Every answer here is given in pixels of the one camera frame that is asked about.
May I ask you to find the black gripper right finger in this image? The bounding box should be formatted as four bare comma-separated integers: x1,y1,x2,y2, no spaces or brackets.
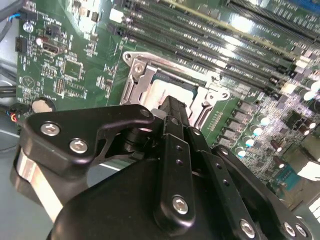
176,98,315,240

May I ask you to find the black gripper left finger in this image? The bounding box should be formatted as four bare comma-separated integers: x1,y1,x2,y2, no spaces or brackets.
9,95,196,232

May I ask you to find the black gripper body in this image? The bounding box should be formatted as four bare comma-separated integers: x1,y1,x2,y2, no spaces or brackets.
48,157,235,240

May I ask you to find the metal socket cover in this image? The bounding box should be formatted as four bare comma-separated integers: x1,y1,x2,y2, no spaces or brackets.
131,58,218,126

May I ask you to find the silver green CPU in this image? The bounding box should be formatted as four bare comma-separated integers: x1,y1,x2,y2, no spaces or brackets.
139,71,208,118

